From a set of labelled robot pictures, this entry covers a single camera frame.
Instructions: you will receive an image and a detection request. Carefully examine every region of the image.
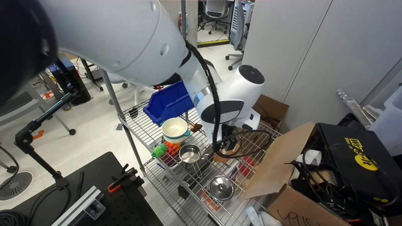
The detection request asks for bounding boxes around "white cloth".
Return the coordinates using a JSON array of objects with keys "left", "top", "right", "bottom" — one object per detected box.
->
[{"left": 245, "top": 205, "right": 284, "bottom": 226}]

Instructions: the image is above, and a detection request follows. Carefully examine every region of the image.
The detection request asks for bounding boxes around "metal pot lid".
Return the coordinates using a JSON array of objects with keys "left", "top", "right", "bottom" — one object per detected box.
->
[{"left": 209, "top": 175, "right": 235, "bottom": 201}]

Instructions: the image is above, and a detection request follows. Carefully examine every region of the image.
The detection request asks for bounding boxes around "small metal saucepan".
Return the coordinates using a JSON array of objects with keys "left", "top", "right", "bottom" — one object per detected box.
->
[{"left": 179, "top": 144, "right": 203, "bottom": 179}]

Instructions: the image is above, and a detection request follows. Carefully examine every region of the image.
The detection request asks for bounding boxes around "toy carrot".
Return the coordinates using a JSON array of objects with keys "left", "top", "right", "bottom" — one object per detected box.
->
[{"left": 151, "top": 141, "right": 181, "bottom": 158}]

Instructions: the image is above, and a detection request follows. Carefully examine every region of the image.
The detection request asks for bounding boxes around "round grey floor plate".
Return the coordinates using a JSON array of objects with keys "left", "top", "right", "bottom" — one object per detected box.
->
[{"left": 0, "top": 171, "right": 34, "bottom": 201}]

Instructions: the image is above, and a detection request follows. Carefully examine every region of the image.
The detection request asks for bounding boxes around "black cable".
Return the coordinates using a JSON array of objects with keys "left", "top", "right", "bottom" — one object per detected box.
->
[{"left": 0, "top": 185, "right": 72, "bottom": 226}]

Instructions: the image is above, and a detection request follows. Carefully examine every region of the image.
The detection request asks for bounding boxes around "white bowl with teal band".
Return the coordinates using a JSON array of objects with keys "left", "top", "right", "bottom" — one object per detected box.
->
[{"left": 161, "top": 117, "right": 191, "bottom": 144}]

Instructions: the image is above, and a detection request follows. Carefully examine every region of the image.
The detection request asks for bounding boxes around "aluminium rail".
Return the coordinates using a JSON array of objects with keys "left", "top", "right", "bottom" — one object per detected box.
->
[{"left": 51, "top": 186, "right": 106, "bottom": 226}]

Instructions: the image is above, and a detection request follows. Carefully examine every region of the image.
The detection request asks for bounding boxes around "orange and black clamp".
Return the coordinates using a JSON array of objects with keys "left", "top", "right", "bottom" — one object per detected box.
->
[{"left": 107, "top": 163, "right": 139, "bottom": 193}]

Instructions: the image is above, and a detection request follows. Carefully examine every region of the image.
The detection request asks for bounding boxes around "grey office chair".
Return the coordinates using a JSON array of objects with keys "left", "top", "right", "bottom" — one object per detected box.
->
[
  {"left": 200, "top": 0, "right": 230, "bottom": 35},
  {"left": 0, "top": 82, "right": 77, "bottom": 136},
  {"left": 225, "top": 0, "right": 249, "bottom": 71}
]

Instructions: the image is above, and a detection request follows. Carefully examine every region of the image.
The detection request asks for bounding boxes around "black box with yellow print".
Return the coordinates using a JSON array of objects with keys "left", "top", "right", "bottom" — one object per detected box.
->
[{"left": 309, "top": 122, "right": 402, "bottom": 206}]

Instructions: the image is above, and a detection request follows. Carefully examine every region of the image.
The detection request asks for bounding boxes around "small cardboard box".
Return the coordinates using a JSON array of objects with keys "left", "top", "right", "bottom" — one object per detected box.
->
[{"left": 251, "top": 94, "right": 290, "bottom": 130}]

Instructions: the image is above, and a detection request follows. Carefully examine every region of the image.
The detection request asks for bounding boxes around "white plastic container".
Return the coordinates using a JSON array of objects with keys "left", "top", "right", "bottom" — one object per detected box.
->
[{"left": 368, "top": 85, "right": 402, "bottom": 156}]

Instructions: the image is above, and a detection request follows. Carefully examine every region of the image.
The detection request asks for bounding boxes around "open cardboard box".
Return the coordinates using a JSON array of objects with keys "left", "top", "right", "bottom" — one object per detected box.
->
[{"left": 244, "top": 122, "right": 354, "bottom": 226}]

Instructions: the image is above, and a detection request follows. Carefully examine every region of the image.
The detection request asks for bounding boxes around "blue plastic bin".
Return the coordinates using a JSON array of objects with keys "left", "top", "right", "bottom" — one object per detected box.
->
[{"left": 143, "top": 81, "right": 195, "bottom": 126}]

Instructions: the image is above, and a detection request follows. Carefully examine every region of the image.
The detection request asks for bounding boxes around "camera on mount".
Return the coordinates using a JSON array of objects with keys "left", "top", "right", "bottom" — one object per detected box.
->
[{"left": 14, "top": 82, "right": 79, "bottom": 186}]

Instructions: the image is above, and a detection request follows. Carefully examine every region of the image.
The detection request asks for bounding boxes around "bread plush toy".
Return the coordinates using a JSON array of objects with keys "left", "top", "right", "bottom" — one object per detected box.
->
[{"left": 214, "top": 143, "right": 241, "bottom": 163}]

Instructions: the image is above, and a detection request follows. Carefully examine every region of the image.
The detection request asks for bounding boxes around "white paper roll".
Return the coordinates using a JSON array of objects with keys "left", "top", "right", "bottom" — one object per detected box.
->
[{"left": 296, "top": 149, "right": 323, "bottom": 166}]

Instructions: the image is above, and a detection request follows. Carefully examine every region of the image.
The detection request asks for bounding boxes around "metal wire shelf rack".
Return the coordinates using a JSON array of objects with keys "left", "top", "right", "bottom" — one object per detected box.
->
[{"left": 100, "top": 68, "right": 283, "bottom": 226}]

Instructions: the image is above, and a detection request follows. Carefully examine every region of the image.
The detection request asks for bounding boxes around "black computer tower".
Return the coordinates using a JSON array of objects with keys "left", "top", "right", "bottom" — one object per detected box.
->
[{"left": 50, "top": 56, "right": 92, "bottom": 106}]

